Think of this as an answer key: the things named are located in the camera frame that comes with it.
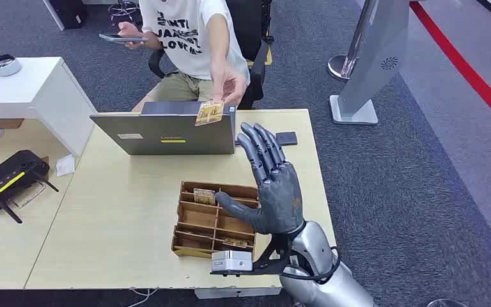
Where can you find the gold room key card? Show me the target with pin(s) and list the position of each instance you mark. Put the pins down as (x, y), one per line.
(235, 242)
(204, 197)

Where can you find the round grey rim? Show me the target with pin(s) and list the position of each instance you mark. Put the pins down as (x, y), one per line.
(446, 303)

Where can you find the person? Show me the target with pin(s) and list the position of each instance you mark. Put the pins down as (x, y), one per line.
(186, 25)

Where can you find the wooden compartment tray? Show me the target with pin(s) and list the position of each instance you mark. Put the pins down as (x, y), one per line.
(199, 218)

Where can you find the brown flat piece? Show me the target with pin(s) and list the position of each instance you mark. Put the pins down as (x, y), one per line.
(7, 123)

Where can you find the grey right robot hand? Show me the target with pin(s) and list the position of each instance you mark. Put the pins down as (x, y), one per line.
(279, 199)

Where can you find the small black square device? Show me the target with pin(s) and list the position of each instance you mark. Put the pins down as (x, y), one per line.
(288, 138)

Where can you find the person's right hand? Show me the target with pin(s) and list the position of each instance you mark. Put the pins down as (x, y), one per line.
(129, 29)

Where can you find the round white and black container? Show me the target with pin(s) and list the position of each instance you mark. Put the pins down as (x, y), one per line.
(5, 65)

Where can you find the dark smartphone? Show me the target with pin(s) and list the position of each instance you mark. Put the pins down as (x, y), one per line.
(120, 38)

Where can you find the white paper slip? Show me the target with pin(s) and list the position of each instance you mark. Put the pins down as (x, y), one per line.
(65, 165)

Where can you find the black office chair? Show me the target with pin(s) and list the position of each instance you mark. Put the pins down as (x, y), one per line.
(249, 25)

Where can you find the chrome stool base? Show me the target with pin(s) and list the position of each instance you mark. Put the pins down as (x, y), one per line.
(123, 9)

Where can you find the person's left forearm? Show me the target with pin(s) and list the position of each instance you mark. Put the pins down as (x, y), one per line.
(218, 42)

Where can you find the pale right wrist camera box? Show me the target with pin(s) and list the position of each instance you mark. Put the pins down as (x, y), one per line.
(230, 260)

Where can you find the gold ID card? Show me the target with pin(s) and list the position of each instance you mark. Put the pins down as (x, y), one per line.
(208, 113)

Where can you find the white under-desk bracket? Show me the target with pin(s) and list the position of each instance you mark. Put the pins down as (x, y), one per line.
(237, 292)

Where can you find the black cabinet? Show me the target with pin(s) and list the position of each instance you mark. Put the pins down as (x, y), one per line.
(69, 12)

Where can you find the person's left hand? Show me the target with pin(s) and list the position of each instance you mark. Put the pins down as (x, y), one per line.
(228, 82)

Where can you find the chrome stanchion post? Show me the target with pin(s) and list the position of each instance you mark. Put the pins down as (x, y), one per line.
(343, 65)

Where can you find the white side table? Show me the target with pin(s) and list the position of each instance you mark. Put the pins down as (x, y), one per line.
(38, 89)

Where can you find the clear phone case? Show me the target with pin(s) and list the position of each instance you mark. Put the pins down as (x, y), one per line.
(27, 195)

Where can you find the grey laptop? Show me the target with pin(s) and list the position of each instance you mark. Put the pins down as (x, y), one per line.
(165, 131)

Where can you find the person's right forearm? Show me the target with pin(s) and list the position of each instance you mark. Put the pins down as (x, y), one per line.
(152, 40)

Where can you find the black router with antennas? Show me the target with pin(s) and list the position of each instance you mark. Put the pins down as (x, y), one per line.
(8, 173)

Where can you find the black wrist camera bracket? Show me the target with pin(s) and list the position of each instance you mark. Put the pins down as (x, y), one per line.
(271, 262)

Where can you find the silver kiosk stand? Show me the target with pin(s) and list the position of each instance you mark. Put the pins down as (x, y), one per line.
(372, 55)

